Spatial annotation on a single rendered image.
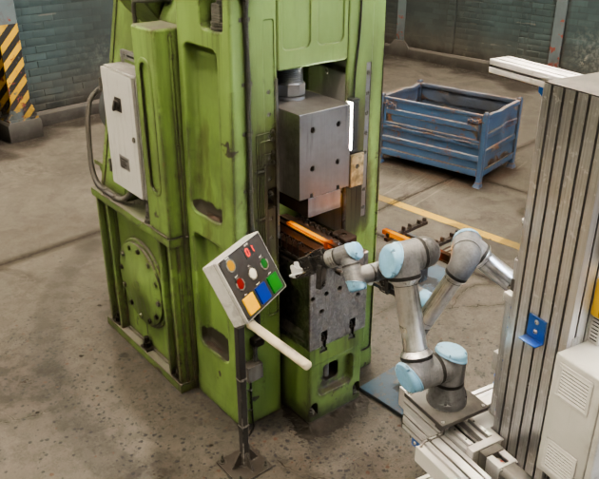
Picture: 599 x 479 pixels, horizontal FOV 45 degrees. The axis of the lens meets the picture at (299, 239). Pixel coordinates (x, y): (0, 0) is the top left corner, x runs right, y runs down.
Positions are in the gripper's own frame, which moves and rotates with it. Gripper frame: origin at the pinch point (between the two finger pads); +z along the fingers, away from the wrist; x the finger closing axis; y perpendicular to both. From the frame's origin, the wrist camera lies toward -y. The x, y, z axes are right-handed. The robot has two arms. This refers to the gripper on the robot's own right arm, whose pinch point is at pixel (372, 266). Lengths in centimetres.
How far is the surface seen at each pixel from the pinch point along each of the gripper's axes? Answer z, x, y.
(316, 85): 68, 23, -66
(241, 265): 16, -60, -14
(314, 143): 31, -9, -52
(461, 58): 523, 695, 84
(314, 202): 30.6, -8.9, -23.4
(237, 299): 6, -69, -5
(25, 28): 631, 71, -12
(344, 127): 31, 9, -56
